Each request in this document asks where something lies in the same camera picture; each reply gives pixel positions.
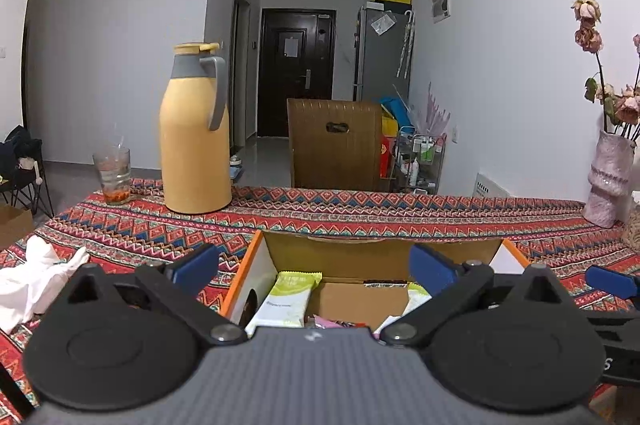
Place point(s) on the brown chair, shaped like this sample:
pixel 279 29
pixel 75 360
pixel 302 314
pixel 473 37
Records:
pixel 340 160

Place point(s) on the wall outlet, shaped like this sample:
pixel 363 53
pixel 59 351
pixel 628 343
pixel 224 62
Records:
pixel 456 136

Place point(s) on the pink textured vase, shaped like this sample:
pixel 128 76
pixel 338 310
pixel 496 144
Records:
pixel 607 185

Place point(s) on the paper notice on door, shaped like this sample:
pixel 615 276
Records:
pixel 292 46

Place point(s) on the pink decorative reeds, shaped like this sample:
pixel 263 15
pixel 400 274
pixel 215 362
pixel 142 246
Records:
pixel 436 112

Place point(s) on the blue plastic item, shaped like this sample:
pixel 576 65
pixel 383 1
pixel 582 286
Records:
pixel 397 110

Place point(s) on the green and white snack bar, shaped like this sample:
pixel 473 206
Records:
pixel 412 300
pixel 285 300

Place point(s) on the white umbrella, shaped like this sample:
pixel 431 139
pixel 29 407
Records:
pixel 406 45

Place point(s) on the white crumpled cloth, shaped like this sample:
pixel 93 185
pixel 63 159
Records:
pixel 35 285

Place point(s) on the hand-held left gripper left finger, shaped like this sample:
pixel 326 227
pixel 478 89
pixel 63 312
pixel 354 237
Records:
pixel 195 262

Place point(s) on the grey refrigerator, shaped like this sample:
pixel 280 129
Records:
pixel 380 60

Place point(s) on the orange cardboard box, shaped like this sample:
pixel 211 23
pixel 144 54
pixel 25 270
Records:
pixel 350 255

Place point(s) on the glass cup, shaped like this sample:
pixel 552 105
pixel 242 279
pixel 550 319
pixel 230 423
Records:
pixel 112 177

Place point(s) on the dark entrance door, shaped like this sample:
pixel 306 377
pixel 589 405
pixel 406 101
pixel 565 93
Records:
pixel 295 95

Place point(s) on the yellow and red box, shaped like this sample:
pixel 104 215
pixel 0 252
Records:
pixel 387 150

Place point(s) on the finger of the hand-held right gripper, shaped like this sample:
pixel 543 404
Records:
pixel 612 282

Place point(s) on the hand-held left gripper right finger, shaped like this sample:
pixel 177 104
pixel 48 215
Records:
pixel 432 267

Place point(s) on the yellow thermos jug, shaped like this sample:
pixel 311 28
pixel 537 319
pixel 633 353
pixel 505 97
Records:
pixel 195 145

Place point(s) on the dried pink flowers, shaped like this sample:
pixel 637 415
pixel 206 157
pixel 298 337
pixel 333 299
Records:
pixel 590 37

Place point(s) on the clear plastic bag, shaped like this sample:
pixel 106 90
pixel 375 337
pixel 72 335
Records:
pixel 382 25

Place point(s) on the black folding chair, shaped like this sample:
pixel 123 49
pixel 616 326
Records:
pixel 20 155

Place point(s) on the patterned red tablecloth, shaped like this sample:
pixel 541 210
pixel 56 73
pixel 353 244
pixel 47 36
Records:
pixel 350 210

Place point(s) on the metal trolley rack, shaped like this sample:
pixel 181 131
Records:
pixel 420 160

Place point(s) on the woven basket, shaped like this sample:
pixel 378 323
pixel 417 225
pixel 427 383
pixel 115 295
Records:
pixel 632 227

